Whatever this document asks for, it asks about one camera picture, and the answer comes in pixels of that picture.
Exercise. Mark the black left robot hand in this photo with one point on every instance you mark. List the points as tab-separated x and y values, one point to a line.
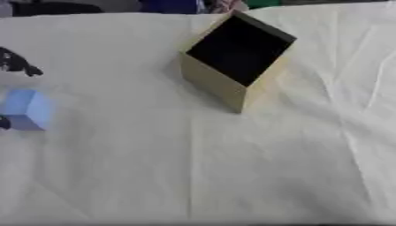
15	63

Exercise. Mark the light blue cube block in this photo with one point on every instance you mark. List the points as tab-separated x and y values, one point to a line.
31	109

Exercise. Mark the tan cardboard box black inside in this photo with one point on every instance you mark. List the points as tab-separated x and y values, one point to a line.
227	73

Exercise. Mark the black background object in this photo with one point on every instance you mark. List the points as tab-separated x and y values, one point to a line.
54	8

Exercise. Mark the dark blue background object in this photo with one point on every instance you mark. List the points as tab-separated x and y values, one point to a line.
169	6

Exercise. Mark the red patterned background object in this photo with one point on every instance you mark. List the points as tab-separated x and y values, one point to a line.
226	6

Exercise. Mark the green background object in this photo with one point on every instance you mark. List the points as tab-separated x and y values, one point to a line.
264	3

